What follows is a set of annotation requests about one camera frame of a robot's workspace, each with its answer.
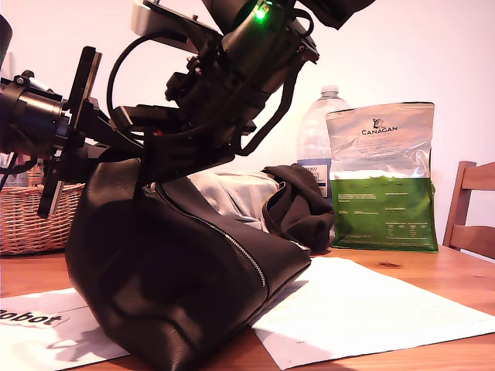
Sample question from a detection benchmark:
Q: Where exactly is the wooden chair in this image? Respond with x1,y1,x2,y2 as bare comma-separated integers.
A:
442,160,495,260

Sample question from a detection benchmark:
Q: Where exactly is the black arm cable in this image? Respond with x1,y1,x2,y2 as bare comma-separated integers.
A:
0,152,39,182

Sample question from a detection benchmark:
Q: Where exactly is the dark brown grey-lined hoodie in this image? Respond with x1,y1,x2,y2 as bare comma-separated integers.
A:
189,164,336,256

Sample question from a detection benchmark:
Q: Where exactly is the large clear water bottle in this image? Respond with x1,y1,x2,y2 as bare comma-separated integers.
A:
296,84,352,202

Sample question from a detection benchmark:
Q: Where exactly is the thick black sleeved cable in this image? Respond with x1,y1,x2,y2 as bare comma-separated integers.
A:
235,73,301,158

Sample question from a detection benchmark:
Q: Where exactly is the white printed paper sheet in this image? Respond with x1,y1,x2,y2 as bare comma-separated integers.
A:
251,257,495,370

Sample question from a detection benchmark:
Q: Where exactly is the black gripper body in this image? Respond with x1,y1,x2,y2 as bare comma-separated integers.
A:
111,42,265,137
5,46,104,218

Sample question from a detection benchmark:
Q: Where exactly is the wicker basket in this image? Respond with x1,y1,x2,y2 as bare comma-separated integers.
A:
0,154,87,256

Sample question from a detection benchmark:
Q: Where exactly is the green silver pet food bag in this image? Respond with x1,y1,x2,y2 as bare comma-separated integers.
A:
326,101,440,254

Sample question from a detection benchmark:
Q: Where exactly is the black leather zip bag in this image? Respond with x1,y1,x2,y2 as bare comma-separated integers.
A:
64,133,312,371

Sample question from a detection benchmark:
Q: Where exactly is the white LeRobot text sticker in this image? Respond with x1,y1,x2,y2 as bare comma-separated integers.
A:
0,312,70,332

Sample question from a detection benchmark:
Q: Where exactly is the arm wrist camera box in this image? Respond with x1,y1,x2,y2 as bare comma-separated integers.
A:
130,0,226,52
2,69,63,97

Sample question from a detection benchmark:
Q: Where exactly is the thin black camera cable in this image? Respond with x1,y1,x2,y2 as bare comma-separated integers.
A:
106,32,159,128

